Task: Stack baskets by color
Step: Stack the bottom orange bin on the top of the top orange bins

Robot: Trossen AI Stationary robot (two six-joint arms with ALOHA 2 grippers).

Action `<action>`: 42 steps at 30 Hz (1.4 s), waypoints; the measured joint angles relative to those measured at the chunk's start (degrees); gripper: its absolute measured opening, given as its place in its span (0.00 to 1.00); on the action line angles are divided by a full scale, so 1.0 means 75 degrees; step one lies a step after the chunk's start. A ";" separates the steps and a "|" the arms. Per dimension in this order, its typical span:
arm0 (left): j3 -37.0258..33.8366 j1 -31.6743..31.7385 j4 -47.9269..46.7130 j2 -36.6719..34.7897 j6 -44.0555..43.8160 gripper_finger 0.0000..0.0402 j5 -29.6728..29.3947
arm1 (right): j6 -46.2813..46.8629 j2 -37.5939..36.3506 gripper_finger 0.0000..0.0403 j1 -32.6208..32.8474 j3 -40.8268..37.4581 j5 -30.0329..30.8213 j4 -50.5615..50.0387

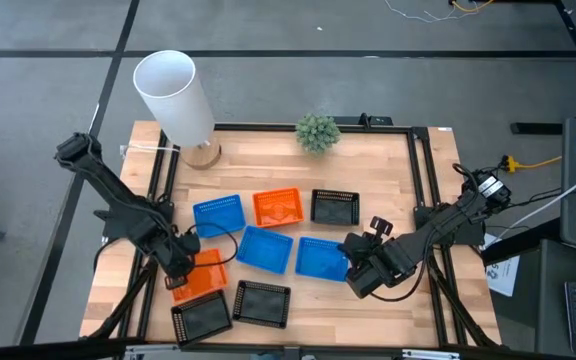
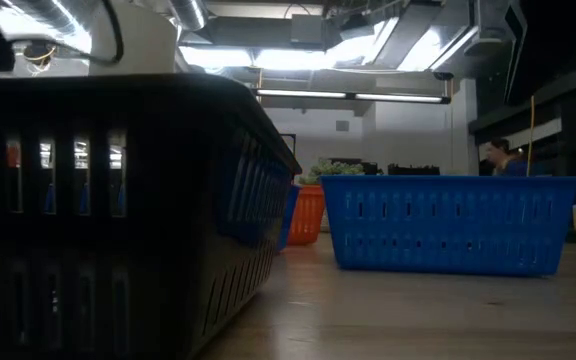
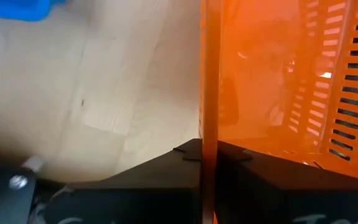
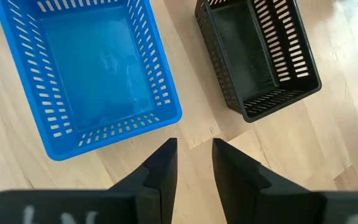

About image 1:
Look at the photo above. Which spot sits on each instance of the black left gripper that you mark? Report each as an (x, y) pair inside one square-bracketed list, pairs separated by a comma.
[(170, 250)]

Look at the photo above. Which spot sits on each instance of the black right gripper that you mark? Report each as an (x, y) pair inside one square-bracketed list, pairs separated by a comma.
[(393, 260)]

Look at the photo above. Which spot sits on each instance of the orange plastic basket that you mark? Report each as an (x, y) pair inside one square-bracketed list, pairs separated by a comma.
[(278, 209), (208, 277)]

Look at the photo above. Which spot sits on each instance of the black plastic basket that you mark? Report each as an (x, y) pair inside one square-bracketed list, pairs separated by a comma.
[(262, 305), (202, 320), (335, 210)]

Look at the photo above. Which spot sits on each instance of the blue plastic basket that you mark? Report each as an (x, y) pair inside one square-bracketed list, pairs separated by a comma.
[(320, 260), (263, 250), (218, 217)]

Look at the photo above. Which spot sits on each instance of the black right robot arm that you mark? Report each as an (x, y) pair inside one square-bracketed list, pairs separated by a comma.
[(448, 215)]

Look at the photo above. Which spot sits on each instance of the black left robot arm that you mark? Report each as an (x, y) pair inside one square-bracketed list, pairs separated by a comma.
[(113, 190)]

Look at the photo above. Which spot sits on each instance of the green potted plant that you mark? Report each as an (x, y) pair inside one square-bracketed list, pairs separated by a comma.
[(318, 134)]

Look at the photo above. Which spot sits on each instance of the round wooden lamp base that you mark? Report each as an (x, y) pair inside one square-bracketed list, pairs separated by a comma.
[(203, 157)]

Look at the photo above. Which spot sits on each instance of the white paper sheet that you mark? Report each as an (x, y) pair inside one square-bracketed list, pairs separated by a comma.
[(503, 275)]

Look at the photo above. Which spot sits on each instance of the white cylindrical lamp shade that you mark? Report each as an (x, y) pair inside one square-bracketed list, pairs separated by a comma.
[(178, 110)]

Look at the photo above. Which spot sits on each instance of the black floor stand foot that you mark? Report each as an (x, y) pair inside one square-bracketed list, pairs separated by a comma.
[(538, 128)]

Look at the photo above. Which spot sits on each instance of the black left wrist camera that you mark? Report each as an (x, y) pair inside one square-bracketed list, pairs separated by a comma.
[(190, 245)]

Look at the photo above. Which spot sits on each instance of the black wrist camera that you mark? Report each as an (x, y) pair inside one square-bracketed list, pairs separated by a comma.
[(190, 245), (365, 282)]

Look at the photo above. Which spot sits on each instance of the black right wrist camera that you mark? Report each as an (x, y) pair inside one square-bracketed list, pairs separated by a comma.
[(365, 282)]

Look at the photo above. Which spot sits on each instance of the silver metal bracket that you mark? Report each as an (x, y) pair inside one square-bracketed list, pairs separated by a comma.
[(430, 354), (150, 351)]

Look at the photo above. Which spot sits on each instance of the black aluminium table frame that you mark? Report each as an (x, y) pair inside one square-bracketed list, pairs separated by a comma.
[(278, 127)]

